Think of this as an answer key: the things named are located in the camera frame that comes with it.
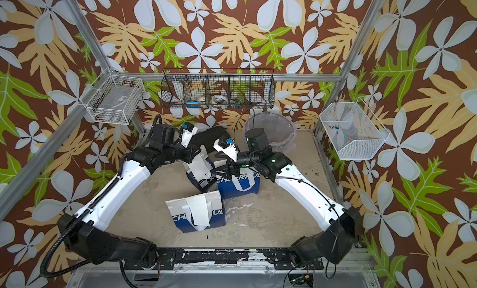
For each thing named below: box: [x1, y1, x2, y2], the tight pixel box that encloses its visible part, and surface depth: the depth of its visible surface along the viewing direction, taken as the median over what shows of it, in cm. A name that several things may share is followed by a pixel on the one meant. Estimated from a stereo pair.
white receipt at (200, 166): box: [186, 144, 213, 189], surface depth 83 cm
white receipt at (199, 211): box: [181, 193, 212, 231], surface depth 68 cm
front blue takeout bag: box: [165, 189, 226, 233], surface depth 69 cm
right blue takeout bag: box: [215, 167, 261, 200], surface depth 82 cm
